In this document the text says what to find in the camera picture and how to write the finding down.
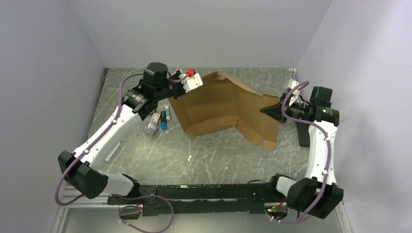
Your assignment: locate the white green capped tube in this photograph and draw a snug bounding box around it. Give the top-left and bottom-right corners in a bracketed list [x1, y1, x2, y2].
[165, 105, 171, 121]

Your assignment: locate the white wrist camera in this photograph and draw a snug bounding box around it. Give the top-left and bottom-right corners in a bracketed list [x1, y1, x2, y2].
[288, 79, 300, 107]
[179, 69, 204, 93]

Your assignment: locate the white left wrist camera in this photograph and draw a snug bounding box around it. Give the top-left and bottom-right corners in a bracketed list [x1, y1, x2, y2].
[179, 69, 204, 93]

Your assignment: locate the blue capped glue stick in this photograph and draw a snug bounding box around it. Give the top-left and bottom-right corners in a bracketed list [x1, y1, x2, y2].
[160, 111, 167, 130]

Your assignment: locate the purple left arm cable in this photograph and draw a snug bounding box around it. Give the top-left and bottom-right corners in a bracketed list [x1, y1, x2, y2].
[54, 73, 176, 233]

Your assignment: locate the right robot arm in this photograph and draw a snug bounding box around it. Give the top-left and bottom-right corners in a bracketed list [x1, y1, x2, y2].
[260, 86, 344, 221]

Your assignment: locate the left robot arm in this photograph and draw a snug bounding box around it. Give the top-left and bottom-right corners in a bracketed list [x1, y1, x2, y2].
[54, 62, 196, 206]

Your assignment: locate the brown cardboard box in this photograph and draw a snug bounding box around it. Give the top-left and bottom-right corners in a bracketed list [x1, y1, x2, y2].
[169, 71, 280, 152]

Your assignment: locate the small red white box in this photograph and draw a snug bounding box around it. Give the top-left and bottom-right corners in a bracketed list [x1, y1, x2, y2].
[150, 113, 161, 124]

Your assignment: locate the aluminium frame rail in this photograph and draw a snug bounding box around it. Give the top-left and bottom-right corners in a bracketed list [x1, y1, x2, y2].
[59, 185, 109, 208]

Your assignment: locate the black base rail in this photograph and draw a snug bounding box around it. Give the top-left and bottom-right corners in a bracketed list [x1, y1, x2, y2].
[107, 183, 284, 216]

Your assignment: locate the clear plastic jar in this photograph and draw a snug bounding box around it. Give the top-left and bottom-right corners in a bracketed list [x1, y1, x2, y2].
[143, 122, 158, 136]

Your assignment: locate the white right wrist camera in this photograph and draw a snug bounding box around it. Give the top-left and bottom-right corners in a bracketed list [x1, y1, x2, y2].
[288, 79, 300, 107]

